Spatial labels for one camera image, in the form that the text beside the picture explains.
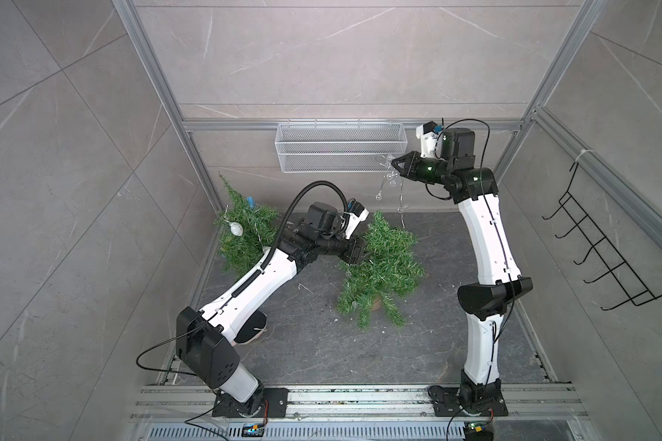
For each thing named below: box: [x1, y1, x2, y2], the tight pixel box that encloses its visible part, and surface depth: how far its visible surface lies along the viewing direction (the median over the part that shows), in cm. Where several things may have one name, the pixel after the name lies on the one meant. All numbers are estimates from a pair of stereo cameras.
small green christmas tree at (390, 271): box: [336, 210, 426, 330], surface depth 71 cm
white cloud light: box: [228, 221, 244, 237], surface depth 74 cm
